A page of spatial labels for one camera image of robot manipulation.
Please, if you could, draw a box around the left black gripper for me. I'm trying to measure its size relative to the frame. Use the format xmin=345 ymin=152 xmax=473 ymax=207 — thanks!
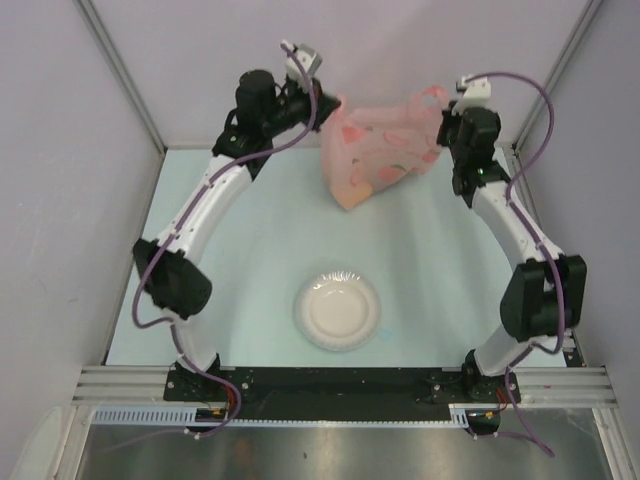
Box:
xmin=262 ymin=76 xmax=340 ymax=138

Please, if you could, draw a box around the pink plastic bag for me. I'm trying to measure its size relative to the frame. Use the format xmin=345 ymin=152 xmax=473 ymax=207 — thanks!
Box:
xmin=321 ymin=86 xmax=449 ymax=210

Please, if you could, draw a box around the white paper plate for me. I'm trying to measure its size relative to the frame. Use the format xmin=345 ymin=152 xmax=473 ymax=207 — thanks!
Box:
xmin=293 ymin=270 xmax=382 ymax=352

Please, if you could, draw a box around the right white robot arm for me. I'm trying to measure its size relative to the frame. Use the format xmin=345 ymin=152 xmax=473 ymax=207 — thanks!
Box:
xmin=437 ymin=100 xmax=587 ymax=402

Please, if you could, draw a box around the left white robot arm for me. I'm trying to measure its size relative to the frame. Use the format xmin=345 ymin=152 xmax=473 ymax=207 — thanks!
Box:
xmin=131 ymin=70 xmax=341 ymax=400

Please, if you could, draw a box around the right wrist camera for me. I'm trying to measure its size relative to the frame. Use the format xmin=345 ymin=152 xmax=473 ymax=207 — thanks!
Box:
xmin=455 ymin=76 xmax=492 ymax=111

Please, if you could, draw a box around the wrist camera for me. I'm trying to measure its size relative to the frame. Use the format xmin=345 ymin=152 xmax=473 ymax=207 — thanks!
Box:
xmin=280 ymin=40 xmax=323 ymax=83
xmin=455 ymin=76 xmax=492 ymax=111

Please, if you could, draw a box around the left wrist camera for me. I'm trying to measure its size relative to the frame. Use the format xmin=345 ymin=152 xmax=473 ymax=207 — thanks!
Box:
xmin=280 ymin=40 xmax=323 ymax=83

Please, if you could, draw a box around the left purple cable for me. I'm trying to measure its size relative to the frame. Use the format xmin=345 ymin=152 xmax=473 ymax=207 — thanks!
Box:
xmin=99 ymin=42 xmax=321 ymax=454

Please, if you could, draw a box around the aluminium frame rail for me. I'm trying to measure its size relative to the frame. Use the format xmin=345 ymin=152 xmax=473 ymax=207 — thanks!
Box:
xmin=73 ymin=0 xmax=167 ymax=157

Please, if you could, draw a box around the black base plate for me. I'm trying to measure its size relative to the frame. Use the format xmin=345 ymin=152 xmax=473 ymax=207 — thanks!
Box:
xmin=162 ymin=366 xmax=522 ymax=423

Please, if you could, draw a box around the white cable duct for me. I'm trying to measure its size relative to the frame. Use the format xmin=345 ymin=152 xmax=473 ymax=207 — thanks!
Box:
xmin=92 ymin=404 xmax=231 ymax=426

